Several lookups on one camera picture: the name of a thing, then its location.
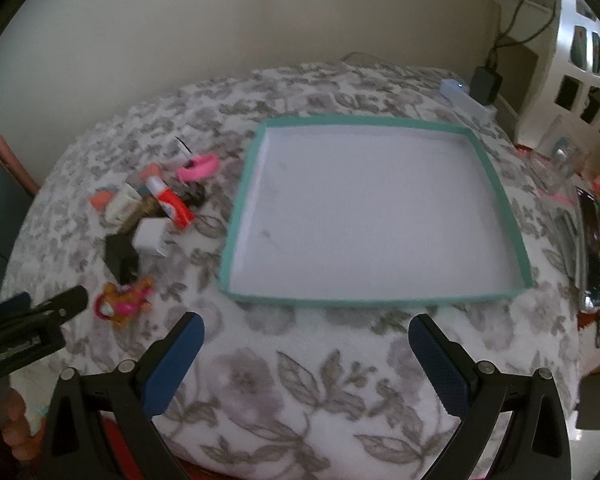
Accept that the white charger cube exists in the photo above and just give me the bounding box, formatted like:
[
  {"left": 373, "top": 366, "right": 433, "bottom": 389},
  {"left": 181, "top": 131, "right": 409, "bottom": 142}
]
[{"left": 132, "top": 217, "right": 173, "bottom": 257}]

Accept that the small white carton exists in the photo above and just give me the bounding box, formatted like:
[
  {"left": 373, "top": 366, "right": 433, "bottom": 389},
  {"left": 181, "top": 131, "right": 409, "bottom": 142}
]
[{"left": 104, "top": 183, "right": 141, "bottom": 224}]

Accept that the pink ring toy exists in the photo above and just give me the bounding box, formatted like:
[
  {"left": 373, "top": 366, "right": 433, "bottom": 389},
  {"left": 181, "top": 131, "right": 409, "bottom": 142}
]
[{"left": 176, "top": 154, "right": 220, "bottom": 183}]

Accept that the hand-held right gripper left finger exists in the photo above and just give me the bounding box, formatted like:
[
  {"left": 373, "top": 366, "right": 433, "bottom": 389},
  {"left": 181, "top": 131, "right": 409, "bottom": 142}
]
[{"left": 37, "top": 311, "right": 206, "bottom": 480}]

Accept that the person's left hand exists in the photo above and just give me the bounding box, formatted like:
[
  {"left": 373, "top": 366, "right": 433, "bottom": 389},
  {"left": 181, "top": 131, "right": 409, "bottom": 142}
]
[{"left": 1, "top": 387, "right": 40, "bottom": 463}]

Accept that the black power adapter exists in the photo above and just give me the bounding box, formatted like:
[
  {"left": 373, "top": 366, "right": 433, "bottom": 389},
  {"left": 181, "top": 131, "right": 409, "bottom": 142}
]
[{"left": 104, "top": 232, "right": 141, "bottom": 283}]

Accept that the red and white glue stick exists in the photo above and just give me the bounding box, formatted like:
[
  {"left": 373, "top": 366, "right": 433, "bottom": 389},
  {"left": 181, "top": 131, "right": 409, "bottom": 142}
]
[{"left": 147, "top": 176, "right": 196, "bottom": 231}]

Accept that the pink wooden post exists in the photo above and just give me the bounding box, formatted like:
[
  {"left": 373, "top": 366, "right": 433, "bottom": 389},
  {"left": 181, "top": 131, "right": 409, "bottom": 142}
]
[{"left": 0, "top": 135, "right": 41, "bottom": 196}]

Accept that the black plug adapter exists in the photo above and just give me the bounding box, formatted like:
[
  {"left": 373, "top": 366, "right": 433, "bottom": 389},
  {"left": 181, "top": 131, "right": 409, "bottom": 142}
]
[{"left": 471, "top": 66, "right": 503, "bottom": 106}]

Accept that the grey floral blanket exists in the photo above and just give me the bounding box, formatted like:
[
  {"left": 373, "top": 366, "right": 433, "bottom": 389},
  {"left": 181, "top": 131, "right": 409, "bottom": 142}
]
[{"left": 0, "top": 52, "right": 587, "bottom": 476}]

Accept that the white lattice shelf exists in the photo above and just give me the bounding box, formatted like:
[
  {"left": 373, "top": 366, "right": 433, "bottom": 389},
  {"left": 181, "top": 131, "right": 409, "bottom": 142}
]
[{"left": 517, "top": 0, "right": 600, "bottom": 153}]

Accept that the teal shallow cardboard box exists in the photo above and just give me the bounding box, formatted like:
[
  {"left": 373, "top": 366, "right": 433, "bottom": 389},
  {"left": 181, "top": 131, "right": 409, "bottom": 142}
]
[{"left": 217, "top": 114, "right": 533, "bottom": 307}]

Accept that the orange and blue toy block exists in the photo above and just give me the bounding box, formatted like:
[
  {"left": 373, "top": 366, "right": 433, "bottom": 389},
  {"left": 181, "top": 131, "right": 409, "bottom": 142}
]
[{"left": 91, "top": 187, "right": 118, "bottom": 213}]

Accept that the brown tube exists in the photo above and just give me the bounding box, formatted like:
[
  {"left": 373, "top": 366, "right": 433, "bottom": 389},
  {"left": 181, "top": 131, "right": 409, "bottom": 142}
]
[{"left": 120, "top": 195, "right": 166, "bottom": 233}]

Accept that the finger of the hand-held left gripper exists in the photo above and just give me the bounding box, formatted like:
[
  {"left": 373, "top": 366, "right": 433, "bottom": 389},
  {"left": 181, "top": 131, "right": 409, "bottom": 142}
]
[
  {"left": 0, "top": 291, "right": 32, "bottom": 323},
  {"left": 29, "top": 285, "right": 90, "bottom": 320}
]

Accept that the clear plastic container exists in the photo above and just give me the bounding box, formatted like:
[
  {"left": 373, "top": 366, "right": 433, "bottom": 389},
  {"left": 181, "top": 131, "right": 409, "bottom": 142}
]
[{"left": 530, "top": 142, "right": 588, "bottom": 193}]

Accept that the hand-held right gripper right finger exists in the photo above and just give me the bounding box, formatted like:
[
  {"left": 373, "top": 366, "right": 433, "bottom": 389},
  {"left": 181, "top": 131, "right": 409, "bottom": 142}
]
[{"left": 408, "top": 313, "right": 573, "bottom": 480}]

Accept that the dark hair tie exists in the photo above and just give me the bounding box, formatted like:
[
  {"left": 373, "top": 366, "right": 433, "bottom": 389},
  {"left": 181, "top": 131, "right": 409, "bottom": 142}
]
[{"left": 177, "top": 182, "right": 207, "bottom": 211}]

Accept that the black cable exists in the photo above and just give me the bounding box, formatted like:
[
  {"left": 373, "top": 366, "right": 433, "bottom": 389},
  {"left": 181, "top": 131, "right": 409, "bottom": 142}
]
[{"left": 487, "top": 0, "right": 558, "bottom": 68}]

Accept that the white power strip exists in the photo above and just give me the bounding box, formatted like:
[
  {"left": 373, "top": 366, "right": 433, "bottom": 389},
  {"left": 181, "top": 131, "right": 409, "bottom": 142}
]
[{"left": 440, "top": 79, "right": 498, "bottom": 121}]

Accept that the pink toy keychain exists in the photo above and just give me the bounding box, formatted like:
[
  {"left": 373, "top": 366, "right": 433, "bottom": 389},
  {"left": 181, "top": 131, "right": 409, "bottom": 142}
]
[{"left": 95, "top": 277, "right": 156, "bottom": 331}]

